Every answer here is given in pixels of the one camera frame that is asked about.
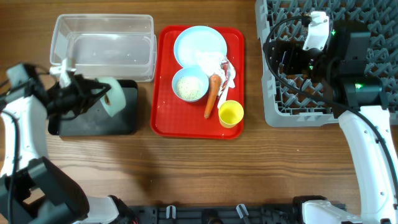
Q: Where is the mint green bowl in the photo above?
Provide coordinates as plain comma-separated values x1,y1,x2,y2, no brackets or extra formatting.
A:
97,77,126,117

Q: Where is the red snack wrapper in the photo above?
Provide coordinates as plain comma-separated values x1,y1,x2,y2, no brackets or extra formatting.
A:
221,61,230,90

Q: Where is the orange carrot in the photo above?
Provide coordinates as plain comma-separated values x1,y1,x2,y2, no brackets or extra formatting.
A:
204,74,222,119

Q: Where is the white napkin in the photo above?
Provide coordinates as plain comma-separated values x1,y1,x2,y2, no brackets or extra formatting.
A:
195,52,236,96

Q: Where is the yellow plastic cup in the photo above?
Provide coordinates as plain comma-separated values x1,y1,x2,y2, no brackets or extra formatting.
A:
218,100,244,128

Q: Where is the white rice pile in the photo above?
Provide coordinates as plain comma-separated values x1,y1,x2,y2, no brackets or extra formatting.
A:
177,77,203,101

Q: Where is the light blue rice bowl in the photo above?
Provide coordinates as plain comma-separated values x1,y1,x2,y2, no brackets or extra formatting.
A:
172,66,209,103

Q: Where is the brown food scrap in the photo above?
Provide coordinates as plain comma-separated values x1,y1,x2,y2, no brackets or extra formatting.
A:
104,95,111,105

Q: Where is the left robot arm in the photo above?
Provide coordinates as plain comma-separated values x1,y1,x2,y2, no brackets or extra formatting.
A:
1,63,139,223

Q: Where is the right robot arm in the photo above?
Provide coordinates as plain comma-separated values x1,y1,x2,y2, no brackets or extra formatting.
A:
263,16,397,223

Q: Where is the grey dishwasher rack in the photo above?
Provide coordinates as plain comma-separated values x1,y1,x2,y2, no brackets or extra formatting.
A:
255,0,397,127

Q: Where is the black plastic tray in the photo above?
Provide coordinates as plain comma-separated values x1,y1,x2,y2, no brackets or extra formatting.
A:
48,80,138,136

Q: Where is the clear plastic storage bin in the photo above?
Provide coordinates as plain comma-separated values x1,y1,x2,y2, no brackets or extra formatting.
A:
50,14,157,82

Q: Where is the white plastic spoon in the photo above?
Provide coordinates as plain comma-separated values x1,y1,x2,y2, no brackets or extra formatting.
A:
217,86,229,109

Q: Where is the red serving tray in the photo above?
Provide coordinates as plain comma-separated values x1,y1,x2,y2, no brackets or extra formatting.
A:
150,26,244,139

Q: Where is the large light blue plate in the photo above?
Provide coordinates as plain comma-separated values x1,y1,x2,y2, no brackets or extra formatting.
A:
174,26,228,68

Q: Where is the right black cable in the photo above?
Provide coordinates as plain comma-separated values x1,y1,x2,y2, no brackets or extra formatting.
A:
262,14,398,194

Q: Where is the black cable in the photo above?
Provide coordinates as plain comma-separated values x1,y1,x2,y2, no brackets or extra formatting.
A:
0,110,21,224
262,14,398,194

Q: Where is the left black cable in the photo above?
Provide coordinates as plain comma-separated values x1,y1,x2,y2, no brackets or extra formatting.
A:
0,110,21,224

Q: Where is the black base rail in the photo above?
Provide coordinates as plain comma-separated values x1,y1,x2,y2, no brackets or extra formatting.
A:
131,203,303,224

